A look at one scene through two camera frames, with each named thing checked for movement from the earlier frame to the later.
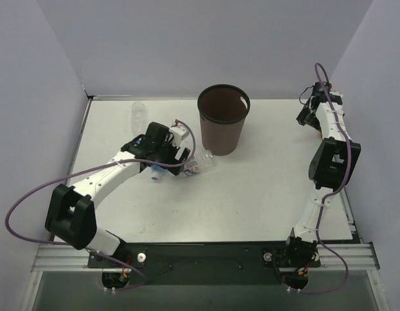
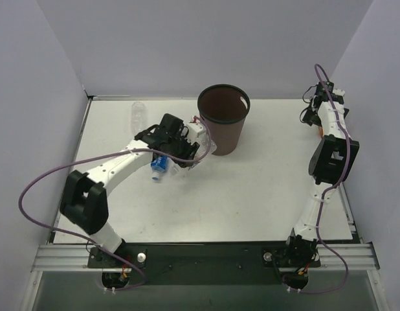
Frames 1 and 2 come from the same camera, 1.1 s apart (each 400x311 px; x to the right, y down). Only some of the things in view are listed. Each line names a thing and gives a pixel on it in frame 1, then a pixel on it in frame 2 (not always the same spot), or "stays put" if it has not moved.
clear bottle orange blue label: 199,163 to 203,141
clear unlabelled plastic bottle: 139,118 stays put
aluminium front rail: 54,258 stays put
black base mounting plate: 204,264 stays put
